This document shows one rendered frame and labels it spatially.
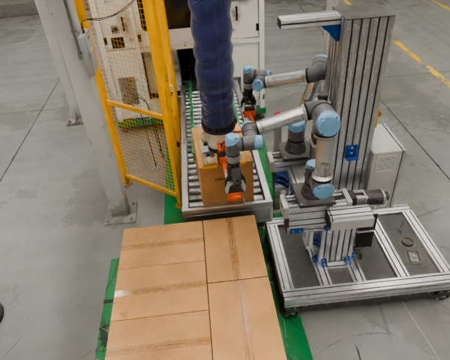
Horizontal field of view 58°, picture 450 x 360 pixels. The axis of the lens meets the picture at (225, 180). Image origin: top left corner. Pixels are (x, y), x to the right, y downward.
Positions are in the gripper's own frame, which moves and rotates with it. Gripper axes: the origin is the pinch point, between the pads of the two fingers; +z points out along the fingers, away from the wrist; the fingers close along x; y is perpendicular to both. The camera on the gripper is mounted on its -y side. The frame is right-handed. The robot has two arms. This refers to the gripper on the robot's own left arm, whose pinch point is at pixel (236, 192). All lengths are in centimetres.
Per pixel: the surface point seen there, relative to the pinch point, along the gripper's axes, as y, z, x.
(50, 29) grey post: 349, -1, 171
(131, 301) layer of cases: -10, 69, 71
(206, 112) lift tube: 55, -22, 9
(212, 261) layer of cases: 13, 69, 17
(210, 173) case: 66, 34, 10
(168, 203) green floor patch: 145, 123, 51
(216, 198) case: 66, 59, 7
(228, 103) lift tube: 51, -28, -5
